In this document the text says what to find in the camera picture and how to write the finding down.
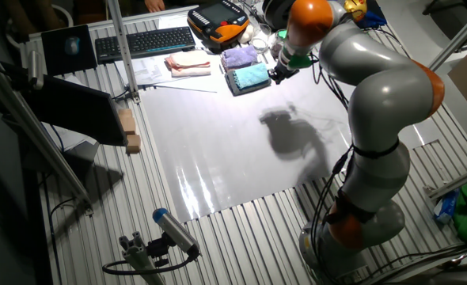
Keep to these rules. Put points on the bystander hand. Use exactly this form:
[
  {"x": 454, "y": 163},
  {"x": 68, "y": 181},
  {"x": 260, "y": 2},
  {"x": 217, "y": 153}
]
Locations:
[{"x": 155, "y": 4}]

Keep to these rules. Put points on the aluminium frame bar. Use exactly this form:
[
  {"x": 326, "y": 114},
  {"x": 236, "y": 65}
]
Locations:
[
  {"x": 459, "y": 37},
  {"x": 459, "y": 180}
]

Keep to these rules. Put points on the black mouse pad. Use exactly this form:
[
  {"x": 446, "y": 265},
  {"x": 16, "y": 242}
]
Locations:
[{"x": 55, "y": 61}]

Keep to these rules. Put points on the grey computer mouse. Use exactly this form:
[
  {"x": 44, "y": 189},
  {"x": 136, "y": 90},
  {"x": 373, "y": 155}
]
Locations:
[{"x": 72, "y": 45}]

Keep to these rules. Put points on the wooden block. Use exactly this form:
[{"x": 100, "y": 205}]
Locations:
[
  {"x": 134, "y": 143},
  {"x": 127, "y": 122}
]

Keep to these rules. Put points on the white printed paper sheet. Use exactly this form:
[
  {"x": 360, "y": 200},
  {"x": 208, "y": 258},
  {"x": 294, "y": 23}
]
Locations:
[{"x": 146, "y": 71}]

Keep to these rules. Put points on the black and orange teach pendant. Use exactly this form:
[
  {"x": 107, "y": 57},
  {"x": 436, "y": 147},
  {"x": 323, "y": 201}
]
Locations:
[{"x": 217, "y": 20}]

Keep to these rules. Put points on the glass jar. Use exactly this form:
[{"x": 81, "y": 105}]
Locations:
[{"x": 276, "y": 47}]

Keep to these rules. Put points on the white egg-shaped object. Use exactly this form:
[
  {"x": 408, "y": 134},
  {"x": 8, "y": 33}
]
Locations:
[{"x": 246, "y": 35}]

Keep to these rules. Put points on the green printed wrist mount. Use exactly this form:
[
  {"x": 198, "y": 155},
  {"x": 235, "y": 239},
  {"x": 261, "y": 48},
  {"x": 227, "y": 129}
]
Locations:
[{"x": 300, "y": 61}]

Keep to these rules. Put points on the slanted aluminium frame beam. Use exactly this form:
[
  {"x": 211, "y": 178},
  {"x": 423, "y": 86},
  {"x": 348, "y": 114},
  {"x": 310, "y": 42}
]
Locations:
[{"x": 39, "y": 138}]

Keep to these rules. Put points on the black filament spool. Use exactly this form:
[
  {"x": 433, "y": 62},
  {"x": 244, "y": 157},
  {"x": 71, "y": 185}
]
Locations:
[{"x": 277, "y": 12}]

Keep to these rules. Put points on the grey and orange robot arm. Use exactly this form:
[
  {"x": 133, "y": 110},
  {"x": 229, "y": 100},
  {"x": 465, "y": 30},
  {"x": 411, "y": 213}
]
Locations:
[{"x": 384, "y": 103}]

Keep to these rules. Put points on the teal microfibre cloth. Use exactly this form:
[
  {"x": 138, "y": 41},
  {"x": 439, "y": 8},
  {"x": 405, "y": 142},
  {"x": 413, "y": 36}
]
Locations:
[{"x": 251, "y": 75}]

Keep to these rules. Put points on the black computer keyboard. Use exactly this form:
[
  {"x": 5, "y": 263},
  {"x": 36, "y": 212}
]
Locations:
[{"x": 146, "y": 43}]

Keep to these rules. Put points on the pink folded cloth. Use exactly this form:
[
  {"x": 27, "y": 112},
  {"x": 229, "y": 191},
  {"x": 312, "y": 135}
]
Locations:
[
  {"x": 188, "y": 58},
  {"x": 190, "y": 73}
]

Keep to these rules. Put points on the aluminium extrusion camera stand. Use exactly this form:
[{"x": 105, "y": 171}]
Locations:
[{"x": 138, "y": 257}]

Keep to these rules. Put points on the blue cloth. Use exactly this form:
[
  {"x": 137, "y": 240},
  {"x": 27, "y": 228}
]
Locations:
[{"x": 376, "y": 20}]

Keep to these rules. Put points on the silver bar-shaped camera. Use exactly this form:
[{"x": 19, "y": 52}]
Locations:
[{"x": 35, "y": 69}]

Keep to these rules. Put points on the clear glass cup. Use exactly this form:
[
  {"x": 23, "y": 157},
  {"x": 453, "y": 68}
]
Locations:
[{"x": 262, "y": 39}]

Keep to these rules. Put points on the silver camera with blue cap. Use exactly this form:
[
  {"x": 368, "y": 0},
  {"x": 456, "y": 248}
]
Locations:
[{"x": 176, "y": 231}]

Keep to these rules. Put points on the golden piggy bank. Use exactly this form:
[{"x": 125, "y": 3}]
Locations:
[{"x": 355, "y": 8}]

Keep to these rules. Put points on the aluminium frame post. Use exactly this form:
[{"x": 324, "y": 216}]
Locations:
[{"x": 122, "y": 47}]

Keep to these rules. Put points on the glossy white table sheet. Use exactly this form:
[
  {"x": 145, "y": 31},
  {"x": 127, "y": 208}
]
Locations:
[{"x": 217, "y": 158}]

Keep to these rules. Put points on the black camera bracket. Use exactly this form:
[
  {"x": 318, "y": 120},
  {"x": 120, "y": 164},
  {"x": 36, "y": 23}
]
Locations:
[{"x": 158, "y": 247}]

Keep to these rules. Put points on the purple folded cloth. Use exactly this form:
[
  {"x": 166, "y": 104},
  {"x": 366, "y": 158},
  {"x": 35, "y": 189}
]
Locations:
[{"x": 239, "y": 57}]

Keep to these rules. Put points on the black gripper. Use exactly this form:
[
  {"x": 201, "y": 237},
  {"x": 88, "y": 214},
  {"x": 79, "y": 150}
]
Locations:
[{"x": 285, "y": 71}]

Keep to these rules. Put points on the blue tissue pack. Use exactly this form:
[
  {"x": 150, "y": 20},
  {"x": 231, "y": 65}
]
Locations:
[{"x": 446, "y": 206}]

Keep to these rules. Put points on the black monitor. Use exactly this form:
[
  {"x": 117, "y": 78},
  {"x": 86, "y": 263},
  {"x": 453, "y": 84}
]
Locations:
[{"x": 79, "y": 111}]

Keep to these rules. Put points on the grey folded cloth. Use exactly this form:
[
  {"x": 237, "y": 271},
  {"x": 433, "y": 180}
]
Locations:
[{"x": 249, "y": 91}]

